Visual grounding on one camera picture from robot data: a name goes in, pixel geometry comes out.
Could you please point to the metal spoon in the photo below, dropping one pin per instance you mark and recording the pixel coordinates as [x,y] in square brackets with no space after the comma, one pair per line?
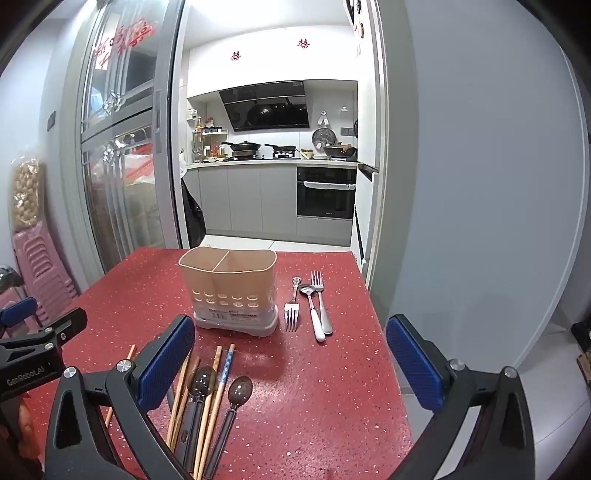
[307,290]

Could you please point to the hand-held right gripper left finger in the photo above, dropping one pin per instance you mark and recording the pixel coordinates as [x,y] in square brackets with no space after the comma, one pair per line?
[166,360]

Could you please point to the beige plastic cutlery holder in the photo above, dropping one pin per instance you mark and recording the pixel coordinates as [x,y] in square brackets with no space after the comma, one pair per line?
[226,286]

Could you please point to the plain wooden chopstick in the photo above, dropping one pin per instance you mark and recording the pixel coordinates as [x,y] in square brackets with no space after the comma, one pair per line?
[196,364]
[217,355]
[174,415]
[130,353]

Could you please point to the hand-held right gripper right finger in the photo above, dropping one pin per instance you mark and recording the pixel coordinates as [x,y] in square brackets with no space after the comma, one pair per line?
[411,360]

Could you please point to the black range hood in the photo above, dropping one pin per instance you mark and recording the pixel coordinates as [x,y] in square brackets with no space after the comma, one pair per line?
[265,108]

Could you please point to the sliding glass door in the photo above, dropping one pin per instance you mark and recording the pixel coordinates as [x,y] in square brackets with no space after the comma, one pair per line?
[124,184]

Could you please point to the dark cooking pot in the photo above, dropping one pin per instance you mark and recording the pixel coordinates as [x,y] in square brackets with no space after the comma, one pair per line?
[340,150]

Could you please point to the black garbage bag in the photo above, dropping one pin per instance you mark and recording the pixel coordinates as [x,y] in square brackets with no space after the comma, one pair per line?
[194,217]

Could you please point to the blue patterned wooden chopstick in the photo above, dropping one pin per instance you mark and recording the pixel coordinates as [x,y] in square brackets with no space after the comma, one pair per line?
[227,364]

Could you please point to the plain metal fork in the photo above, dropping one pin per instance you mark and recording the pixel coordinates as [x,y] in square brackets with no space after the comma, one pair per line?
[323,314]

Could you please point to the brown translucent plastic spoon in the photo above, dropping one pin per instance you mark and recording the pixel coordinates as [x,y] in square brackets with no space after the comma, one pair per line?
[203,381]
[240,390]

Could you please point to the black built-in oven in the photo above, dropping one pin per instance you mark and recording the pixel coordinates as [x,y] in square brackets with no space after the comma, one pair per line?
[325,198]

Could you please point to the spice rack with bottles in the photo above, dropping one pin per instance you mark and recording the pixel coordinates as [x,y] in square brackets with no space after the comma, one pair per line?
[207,143]

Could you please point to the wall light switch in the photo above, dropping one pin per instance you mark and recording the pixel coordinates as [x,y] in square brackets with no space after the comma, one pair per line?
[51,120]

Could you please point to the white towel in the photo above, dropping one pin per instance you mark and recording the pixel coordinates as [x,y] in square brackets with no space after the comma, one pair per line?
[328,186]

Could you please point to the grey kitchen cabinets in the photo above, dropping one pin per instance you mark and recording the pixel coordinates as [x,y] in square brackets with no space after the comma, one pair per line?
[249,198]

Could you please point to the round metal steamer rack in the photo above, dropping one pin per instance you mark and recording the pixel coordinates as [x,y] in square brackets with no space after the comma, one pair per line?
[324,137]

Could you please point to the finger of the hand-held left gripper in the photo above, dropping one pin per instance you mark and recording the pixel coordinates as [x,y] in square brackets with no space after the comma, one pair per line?
[69,323]
[18,310]

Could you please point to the stack of pink stools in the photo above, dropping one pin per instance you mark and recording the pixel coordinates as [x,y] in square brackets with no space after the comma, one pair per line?
[44,272]

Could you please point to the black wok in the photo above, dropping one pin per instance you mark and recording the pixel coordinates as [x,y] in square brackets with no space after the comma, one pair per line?
[244,147]

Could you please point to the clear bag of nuts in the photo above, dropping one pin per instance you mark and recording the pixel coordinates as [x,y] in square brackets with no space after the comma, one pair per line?
[28,194]

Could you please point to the black frying pan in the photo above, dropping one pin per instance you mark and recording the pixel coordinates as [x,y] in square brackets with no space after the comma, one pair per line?
[281,148]

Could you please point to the red door decal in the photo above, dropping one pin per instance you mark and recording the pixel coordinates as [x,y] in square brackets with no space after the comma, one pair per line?
[121,41]

